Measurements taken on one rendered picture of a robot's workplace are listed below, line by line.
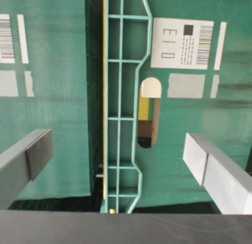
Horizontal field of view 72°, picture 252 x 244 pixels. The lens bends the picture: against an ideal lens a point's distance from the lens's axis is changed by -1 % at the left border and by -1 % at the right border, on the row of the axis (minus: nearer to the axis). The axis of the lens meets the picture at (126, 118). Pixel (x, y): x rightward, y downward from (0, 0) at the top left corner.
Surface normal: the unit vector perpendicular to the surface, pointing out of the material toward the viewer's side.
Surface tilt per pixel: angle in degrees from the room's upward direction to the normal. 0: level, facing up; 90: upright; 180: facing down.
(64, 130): 96
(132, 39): 94
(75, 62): 96
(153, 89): 90
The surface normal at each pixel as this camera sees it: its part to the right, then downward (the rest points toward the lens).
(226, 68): 0.05, 0.28
